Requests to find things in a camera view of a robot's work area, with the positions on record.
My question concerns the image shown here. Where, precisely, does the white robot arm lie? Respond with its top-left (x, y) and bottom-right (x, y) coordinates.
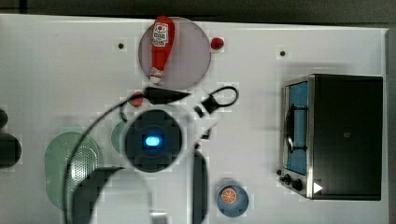
top-left (64, 87), bottom-right (229, 224)

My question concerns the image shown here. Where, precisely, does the green mug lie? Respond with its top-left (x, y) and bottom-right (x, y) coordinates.
top-left (110, 112), bottom-right (128, 153)

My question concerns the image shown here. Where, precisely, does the grey round plate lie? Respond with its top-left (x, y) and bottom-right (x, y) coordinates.
top-left (156, 17), bottom-right (211, 90)

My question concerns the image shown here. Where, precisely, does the red strawberry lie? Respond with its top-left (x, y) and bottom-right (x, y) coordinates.
top-left (128, 91), bottom-right (145, 108)

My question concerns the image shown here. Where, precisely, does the orange slice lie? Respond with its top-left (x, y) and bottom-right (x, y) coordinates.
top-left (220, 187), bottom-right (237, 204)

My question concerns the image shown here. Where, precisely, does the red ketchup bottle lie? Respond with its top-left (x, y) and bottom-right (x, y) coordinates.
top-left (149, 16), bottom-right (176, 83)

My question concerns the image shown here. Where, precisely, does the blue bowl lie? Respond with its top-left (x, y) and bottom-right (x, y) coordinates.
top-left (217, 184), bottom-right (249, 217)

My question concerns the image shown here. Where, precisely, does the green perforated colander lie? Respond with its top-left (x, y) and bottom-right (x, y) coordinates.
top-left (44, 132), bottom-right (103, 210)

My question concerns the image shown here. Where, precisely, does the black toaster oven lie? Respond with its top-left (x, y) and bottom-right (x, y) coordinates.
top-left (276, 74), bottom-right (384, 201)

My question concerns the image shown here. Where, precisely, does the black cylinder cup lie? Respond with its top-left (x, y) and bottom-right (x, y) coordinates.
top-left (0, 133), bottom-right (21, 169)
top-left (0, 109), bottom-right (8, 128)

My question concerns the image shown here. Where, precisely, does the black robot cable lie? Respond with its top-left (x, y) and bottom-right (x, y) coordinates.
top-left (61, 96), bottom-right (138, 224)

